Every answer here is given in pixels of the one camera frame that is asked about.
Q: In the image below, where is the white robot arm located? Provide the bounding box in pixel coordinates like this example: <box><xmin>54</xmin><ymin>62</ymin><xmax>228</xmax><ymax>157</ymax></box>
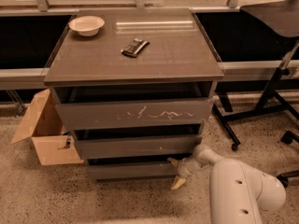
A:
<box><xmin>169</xmin><ymin>145</ymin><xmax>286</xmax><ymax>224</ymax></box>

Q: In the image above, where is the grey top drawer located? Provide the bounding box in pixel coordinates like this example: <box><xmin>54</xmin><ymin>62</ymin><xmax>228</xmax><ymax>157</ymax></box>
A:
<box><xmin>56</xmin><ymin>98</ymin><xmax>213</xmax><ymax>130</ymax></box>

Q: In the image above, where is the white bowl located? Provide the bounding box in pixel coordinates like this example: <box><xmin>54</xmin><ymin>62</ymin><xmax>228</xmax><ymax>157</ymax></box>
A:
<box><xmin>69</xmin><ymin>16</ymin><xmax>105</xmax><ymax>37</ymax></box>

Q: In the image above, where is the black office chair base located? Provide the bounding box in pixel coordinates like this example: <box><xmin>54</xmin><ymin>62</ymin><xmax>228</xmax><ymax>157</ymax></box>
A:
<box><xmin>276</xmin><ymin>130</ymin><xmax>299</xmax><ymax>189</ymax></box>

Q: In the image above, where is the black rolling stand table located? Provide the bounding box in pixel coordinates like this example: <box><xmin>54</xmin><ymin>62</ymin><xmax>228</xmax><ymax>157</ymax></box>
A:
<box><xmin>212</xmin><ymin>0</ymin><xmax>299</xmax><ymax>151</ymax></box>

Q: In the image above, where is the grey drawer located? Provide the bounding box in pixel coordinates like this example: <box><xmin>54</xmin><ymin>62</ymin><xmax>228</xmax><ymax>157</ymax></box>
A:
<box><xmin>75</xmin><ymin>134</ymin><xmax>202</xmax><ymax>159</ymax></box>
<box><xmin>87</xmin><ymin>161</ymin><xmax>178</xmax><ymax>180</ymax></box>
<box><xmin>56</xmin><ymin>98</ymin><xmax>213</xmax><ymax>130</ymax></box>

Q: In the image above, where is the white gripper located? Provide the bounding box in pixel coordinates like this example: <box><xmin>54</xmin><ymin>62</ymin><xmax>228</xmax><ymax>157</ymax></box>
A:
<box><xmin>167</xmin><ymin>157</ymin><xmax>199</xmax><ymax>190</ymax></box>

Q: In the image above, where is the open cardboard box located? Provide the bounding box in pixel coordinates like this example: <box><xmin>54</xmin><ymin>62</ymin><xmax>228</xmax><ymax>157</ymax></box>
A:
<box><xmin>12</xmin><ymin>90</ymin><xmax>84</xmax><ymax>165</ymax></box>

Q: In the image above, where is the grey bottom drawer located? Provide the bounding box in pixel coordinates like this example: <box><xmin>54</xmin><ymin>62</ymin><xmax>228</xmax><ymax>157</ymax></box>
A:
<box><xmin>87</xmin><ymin>161</ymin><xmax>178</xmax><ymax>180</ymax></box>

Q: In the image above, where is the grey middle drawer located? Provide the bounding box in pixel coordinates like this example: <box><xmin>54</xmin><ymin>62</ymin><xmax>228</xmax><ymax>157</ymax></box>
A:
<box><xmin>75</xmin><ymin>134</ymin><xmax>202</xmax><ymax>159</ymax></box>

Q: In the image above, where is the grey drawer cabinet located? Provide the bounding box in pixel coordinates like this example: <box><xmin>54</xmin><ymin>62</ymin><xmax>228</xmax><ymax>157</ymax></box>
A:
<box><xmin>44</xmin><ymin>8</ymin><xmax>223</xmax><ymax>168</ymax></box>

